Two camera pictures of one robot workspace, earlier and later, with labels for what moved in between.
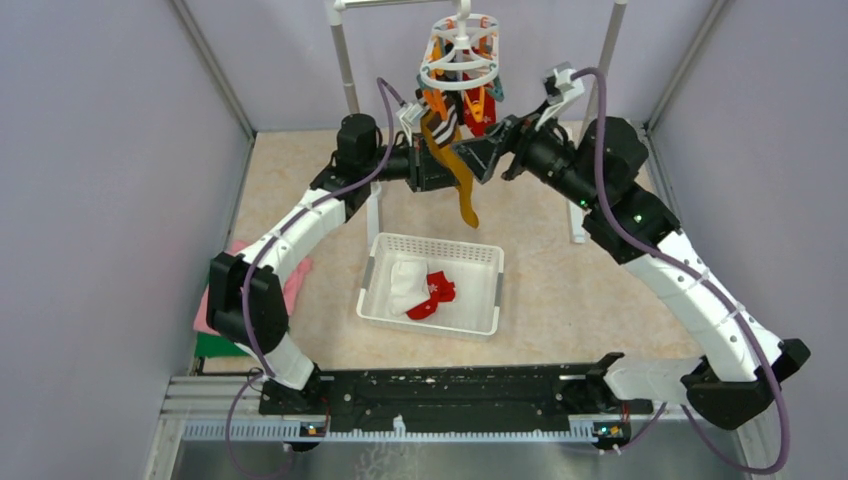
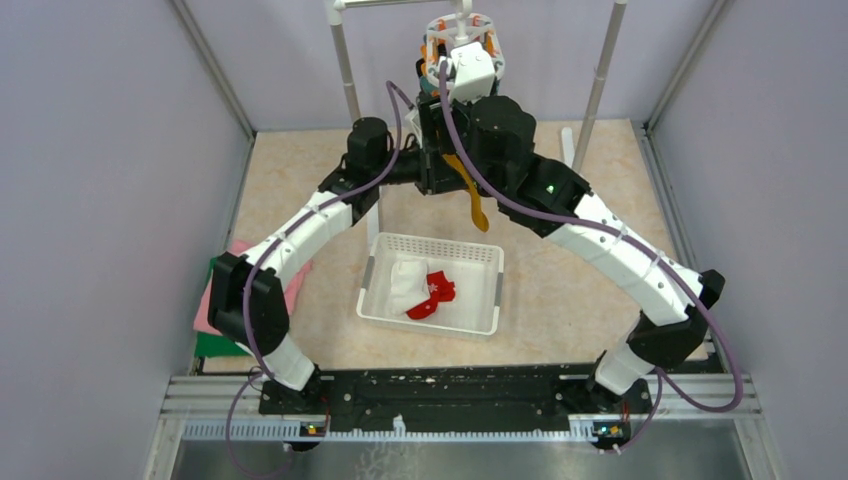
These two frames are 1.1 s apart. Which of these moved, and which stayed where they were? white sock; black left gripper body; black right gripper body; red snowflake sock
Moved: black right gripper body
Stayed: red snowflake sock; black left gripper body; white sock
